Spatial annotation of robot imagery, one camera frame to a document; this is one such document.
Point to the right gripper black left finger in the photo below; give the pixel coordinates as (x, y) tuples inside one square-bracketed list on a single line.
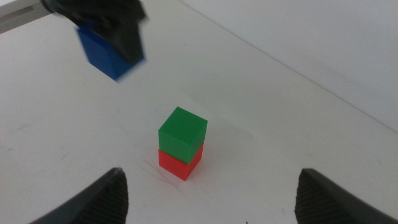
[(99, 202)]

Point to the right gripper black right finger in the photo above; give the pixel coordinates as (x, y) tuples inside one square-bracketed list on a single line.
[(323, 202)]

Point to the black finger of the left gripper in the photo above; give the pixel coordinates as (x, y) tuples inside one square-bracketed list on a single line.
[(127, 42)]

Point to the blue cube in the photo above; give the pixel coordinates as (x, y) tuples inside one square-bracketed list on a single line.
[(99, 54)]

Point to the red cube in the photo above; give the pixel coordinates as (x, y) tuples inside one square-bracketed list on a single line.
[(178, 166)]

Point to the green cube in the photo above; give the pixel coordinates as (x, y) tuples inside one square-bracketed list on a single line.
[(180, 133)]

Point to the grey aluminium profile bar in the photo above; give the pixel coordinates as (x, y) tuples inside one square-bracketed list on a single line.
[(18, 15)]

